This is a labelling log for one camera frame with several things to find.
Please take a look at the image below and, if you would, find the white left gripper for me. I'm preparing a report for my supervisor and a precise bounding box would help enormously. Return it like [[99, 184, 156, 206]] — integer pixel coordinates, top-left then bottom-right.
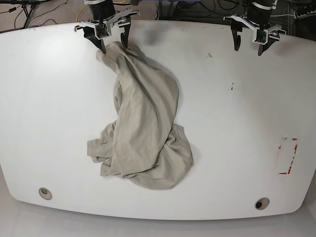
[[224, 15, 286, 56]]

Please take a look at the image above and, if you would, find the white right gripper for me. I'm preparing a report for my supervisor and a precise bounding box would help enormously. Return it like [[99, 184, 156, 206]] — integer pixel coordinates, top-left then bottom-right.
[[74, 9, 139, 54]]

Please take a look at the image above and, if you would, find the beige t-shirt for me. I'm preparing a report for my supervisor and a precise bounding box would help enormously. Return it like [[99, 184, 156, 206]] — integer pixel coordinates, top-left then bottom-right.
[[87, 42, 194, 190]]

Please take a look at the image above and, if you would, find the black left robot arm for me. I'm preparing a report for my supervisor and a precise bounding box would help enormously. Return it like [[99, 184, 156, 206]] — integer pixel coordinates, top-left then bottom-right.
[[223, 0, 286, 56]]

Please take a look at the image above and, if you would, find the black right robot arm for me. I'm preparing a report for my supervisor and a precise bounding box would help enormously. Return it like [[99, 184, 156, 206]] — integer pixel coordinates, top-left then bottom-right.
[[74, 0, 139, 53]]

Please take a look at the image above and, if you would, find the white power strip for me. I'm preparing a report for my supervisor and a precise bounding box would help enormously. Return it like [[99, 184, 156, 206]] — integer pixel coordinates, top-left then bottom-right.
[[294, 4, 316, 19]]

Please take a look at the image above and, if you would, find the red tape marking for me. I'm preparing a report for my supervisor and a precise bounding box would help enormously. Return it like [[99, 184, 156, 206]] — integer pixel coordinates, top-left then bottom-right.
[[276, 138, 299, 175]]

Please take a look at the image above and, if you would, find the right table grommet hole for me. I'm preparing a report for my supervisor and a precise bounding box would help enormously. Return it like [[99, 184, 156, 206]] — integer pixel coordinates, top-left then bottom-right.
[[255, 197, 270, 210]]

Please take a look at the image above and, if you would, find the table grommet hole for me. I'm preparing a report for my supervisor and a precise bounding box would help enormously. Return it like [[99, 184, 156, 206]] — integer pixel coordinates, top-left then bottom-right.
[[39, 188, 53, 200], [255, 197, 270, 210]]

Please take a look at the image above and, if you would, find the left table grommet hole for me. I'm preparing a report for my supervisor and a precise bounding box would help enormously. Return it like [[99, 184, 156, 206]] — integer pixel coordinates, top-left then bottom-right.
[[39, 188, 53, 200]]

